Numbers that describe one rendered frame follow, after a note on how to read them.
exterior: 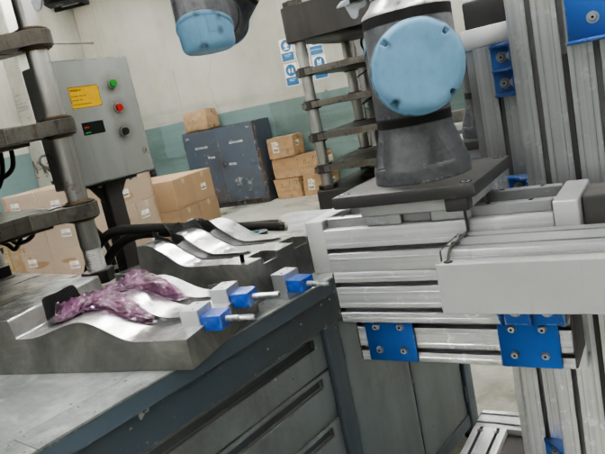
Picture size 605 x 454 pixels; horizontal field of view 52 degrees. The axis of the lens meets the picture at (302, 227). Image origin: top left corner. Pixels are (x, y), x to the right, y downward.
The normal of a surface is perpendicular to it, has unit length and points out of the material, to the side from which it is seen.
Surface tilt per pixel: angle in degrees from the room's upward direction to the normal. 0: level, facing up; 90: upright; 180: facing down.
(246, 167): 90
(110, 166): 90
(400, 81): 98
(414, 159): 73
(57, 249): 88
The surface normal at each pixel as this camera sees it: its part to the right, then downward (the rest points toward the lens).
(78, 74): 0.77, -0.04
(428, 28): -0.05, 0.33
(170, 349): -0.36, 0.26
